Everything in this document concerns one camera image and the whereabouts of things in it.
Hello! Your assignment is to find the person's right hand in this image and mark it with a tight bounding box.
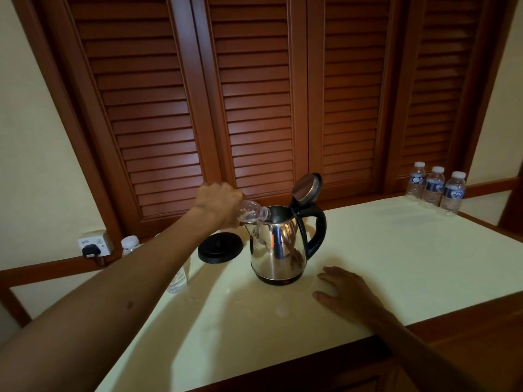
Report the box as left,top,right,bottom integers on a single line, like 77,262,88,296
312,266,387,328

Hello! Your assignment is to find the person's left hand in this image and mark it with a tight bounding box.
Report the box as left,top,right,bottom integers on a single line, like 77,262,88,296
191,182,246,230

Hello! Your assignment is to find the clear unlabeled water bottle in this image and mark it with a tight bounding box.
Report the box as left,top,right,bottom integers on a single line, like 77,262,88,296
236,199,271,224

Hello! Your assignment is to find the steel electric kettle black handle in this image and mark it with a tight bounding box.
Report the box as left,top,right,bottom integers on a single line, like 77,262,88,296
244,172,327,286

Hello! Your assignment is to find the clear water bottle blue label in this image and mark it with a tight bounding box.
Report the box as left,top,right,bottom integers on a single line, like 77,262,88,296
120,235,142,258
405,161,427,200
439,171,467,217
154,233,190,295
421,166,445,207

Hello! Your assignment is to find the person's left forearm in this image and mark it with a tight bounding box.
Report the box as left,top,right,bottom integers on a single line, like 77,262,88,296
0,207,217,392

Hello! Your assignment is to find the person's right forearm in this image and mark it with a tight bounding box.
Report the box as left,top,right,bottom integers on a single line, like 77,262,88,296
369,308,487,392

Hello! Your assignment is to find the black round kettle base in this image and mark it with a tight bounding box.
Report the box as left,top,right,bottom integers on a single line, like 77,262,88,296
197,231,244,265

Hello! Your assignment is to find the wooden cabinet cream top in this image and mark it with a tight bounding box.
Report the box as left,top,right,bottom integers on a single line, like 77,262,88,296
0,191,523,392

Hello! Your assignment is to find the brown louvered wooden shutter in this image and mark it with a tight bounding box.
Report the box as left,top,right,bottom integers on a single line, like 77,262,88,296
39,0,223,237
190,0,309,200
306,0,409,197
384,0,515,192

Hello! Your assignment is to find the brown wooden door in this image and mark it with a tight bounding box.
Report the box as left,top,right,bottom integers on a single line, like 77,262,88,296
499,163,523,237

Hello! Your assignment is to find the white wall socket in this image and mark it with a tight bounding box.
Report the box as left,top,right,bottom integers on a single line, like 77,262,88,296
77,230,114,258

